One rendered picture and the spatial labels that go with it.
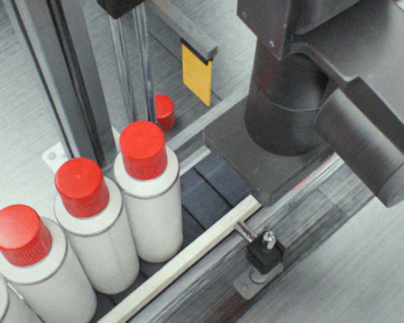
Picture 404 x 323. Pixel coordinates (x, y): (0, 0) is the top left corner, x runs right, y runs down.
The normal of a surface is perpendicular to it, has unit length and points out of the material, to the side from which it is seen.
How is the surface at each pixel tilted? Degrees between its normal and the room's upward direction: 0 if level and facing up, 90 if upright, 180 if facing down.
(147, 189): 42
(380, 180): 80
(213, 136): 1
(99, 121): 90
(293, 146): 90
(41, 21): 90
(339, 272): 0
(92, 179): 2
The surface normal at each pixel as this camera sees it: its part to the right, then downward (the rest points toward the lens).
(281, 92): -0.45, 0.79
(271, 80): -0.71, 0.62
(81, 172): -0.01, -0.43
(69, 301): 0.71, 0.63
